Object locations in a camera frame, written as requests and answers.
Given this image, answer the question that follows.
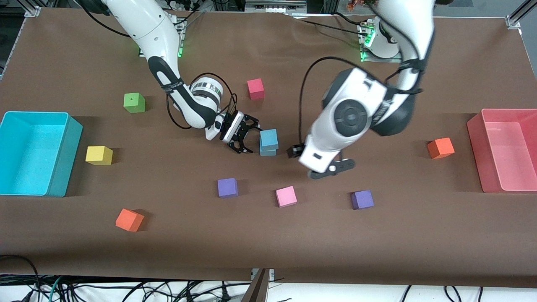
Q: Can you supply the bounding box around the red foam block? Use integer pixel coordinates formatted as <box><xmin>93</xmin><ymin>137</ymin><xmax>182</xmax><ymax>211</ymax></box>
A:
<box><xmin>247</xmin><ymin>78</ymin><xmax>265</xmax><ymax>100</ymax></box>

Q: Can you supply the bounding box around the purple foam block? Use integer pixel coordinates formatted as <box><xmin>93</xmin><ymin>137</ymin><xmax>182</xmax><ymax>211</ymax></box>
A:
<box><xmin>351</xmin><ymin>190</ymin><xmax>375</xmax><ymax>210</ymax></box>
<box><xmin>217</xmin><ymin>178</ymin><xmax>239</xmax><ymax>199</ymax></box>

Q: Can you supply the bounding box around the pink foam block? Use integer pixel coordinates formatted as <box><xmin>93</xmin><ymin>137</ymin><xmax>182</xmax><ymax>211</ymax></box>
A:
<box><xmin>276</xmin><ymin>186</ymin><xmax>297</xmax><ymax>208</ymax></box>

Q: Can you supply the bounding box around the green foam block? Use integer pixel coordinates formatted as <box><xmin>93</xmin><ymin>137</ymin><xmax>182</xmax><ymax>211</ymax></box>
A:
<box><xmin>123</xmin><ymin>93</ymin><xmax>146</xmax><ymax>114</ymax></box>

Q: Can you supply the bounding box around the brown table cover sheet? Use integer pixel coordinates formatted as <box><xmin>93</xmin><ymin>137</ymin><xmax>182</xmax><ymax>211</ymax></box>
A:
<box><xmin>0</xmin><ymin>8</ymin><xmax>537</xmax><ymax>288</ymax></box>

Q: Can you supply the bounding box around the yellow foam block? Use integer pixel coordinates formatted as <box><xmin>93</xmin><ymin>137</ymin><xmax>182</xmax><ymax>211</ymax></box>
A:
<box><xmin>86</xmin><ymin>146</ymin><xmax>113</xmax><ymax>166</ymax></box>

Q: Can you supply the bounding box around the orange foam block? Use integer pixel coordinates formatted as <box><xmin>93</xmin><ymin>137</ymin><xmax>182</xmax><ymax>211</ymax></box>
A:
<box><xmin>427</xmin><ymin>138</ymin><xmax>455</xmax><ymax>159</ymax></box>
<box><xmin>115</xmin><ymin>208</ymin><xmax>145</xmax><ymax>232</ymax></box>

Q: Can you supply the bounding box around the cyan plastic bin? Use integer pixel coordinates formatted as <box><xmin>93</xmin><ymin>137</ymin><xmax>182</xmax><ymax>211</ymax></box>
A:
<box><xmin>0</xmin><ymin>111</ymin><xmax>83</xmax><ymax>198</ymax></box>

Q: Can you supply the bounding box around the pink plastic bin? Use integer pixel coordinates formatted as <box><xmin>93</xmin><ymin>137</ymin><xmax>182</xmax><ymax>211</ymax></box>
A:
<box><xmin>467</xmin><ymin>109</ymin><xmax>537</xmax><ymax>194</ymax></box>

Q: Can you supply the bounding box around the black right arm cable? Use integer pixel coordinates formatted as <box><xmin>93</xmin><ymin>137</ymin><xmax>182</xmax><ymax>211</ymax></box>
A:
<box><xmin>166</xmin><ymin>73</ymin><xmax>237</xmax><ymax>130</ymax></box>

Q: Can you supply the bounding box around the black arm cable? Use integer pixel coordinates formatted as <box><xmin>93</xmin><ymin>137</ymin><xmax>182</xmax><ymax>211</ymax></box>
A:
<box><xmin>298</xmin><ymin>56</ymin><xmax>422</xmax><ymax>145</ymax></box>
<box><xmin>166</xmin><ymin>73</ymin><xmax>237</xmax><ymax>130</ymax></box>

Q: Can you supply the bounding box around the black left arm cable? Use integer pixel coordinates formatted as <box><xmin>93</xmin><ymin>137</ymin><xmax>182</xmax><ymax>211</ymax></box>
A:
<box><xmin>298</xmin><ymin>56</ymin><xmax>422</xmax><ymax>145</ymax></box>

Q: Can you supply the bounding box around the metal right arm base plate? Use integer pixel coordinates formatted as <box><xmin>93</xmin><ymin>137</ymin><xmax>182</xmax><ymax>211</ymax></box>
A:
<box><xmin>138</xmin><ymin>19</ymin><xmax>185</xmax><ymax>58</ymax></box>

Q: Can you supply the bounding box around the aluminium frame rail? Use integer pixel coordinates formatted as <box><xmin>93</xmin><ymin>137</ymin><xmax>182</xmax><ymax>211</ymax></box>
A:
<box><xmin>245</xmin><ymin>0</ymin><xmax>309</xmax><ymax>14</ymax></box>

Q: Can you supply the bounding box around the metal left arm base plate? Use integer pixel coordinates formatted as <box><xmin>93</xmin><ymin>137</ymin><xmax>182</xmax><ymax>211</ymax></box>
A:
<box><xmin>359</xmin><ymin>23</ymin><xmax>405</xmax><ymax>63</ymax></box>

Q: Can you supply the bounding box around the dark slanted post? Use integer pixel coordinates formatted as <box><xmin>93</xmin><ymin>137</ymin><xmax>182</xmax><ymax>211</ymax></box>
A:
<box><xmin>241</xmin><ymin>268</ymin><xmax>270</xmax><ymax>302</ymax></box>

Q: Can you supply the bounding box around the teal cable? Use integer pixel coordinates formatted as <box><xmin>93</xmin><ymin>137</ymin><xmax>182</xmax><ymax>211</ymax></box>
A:
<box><xmin>50</xmin><ymin>276</ymin><xmax>63</xmax><ymax>302</ymax></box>

